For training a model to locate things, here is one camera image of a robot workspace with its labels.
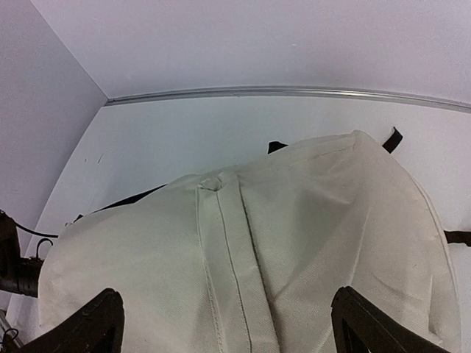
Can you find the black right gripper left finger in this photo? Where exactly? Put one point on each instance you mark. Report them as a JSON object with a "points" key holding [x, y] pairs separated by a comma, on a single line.
{"points": [[98, 326]]}

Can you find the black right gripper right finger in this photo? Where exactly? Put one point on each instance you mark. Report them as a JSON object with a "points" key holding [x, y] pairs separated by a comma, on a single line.
{"points": [[360, 326]]}

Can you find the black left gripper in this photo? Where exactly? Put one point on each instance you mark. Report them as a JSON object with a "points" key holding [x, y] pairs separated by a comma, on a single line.
{"points": [[19, 275]]}

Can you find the beige canvas student bag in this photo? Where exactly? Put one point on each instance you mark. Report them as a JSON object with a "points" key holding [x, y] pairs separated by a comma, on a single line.
{"points": [[248, 258]]}

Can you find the aluminium table edge rail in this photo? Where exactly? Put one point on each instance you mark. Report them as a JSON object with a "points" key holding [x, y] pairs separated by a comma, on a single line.
{"points": [[296, 91]]}

